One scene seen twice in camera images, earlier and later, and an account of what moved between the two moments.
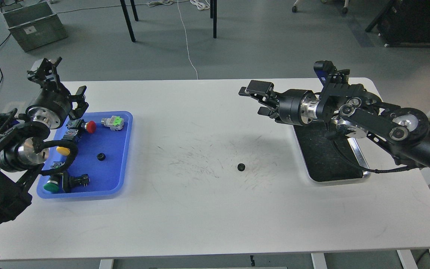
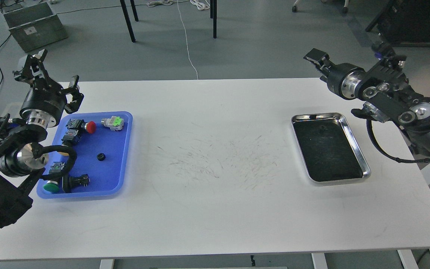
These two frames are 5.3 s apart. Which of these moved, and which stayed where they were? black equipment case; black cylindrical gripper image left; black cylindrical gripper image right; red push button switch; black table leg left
Moved: black cylindrical gripper image left; black cylindrical gripper image right
Stayed: black table leg left; black equipment case; red push button switch
